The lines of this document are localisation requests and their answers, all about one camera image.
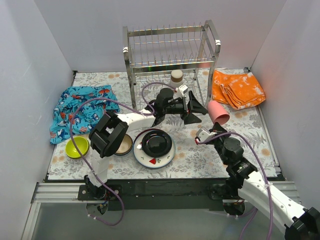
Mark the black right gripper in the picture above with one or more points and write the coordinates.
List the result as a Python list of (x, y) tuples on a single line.
[(217, 129)]

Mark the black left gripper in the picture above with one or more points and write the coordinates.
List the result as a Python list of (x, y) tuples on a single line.
[(186, 108)]

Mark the pink plastic cup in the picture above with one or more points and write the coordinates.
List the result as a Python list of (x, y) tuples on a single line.
[(217, 113)]

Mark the white brown steel cup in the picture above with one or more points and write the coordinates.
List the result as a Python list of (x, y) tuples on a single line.
[(176, 78)]

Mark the beige bowl with patterned outside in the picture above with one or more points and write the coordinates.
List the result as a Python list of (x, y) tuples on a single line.
[(125, 146)]

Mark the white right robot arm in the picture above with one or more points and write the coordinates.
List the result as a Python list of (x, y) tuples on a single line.
[(250, 183)]

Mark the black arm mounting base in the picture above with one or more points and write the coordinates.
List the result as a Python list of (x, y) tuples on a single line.
[(165, 194)]

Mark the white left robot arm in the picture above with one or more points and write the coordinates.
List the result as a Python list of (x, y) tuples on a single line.
[(106, 137)]

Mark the steel two-tier dish rack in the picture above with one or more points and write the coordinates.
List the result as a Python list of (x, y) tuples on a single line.
[(151, 54)]

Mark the floral table mat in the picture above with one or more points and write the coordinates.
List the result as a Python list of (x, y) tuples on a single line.
[(190, 160)]

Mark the orange white folded cloth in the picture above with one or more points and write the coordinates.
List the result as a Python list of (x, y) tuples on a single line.
[(240, 91)]

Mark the black glossy plate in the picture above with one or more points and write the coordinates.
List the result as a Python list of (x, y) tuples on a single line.
[(156, 143)]

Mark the lime green bowl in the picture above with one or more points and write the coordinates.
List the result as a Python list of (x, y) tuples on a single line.
[(82, 144)]

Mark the blue shark print cloth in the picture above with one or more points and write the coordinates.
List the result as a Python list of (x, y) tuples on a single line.
[(79, 109)]

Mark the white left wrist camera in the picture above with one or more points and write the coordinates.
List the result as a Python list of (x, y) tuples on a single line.
[(181, 91)]

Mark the aluminium frame rail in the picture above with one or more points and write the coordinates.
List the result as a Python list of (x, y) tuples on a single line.
[(52, 193)]

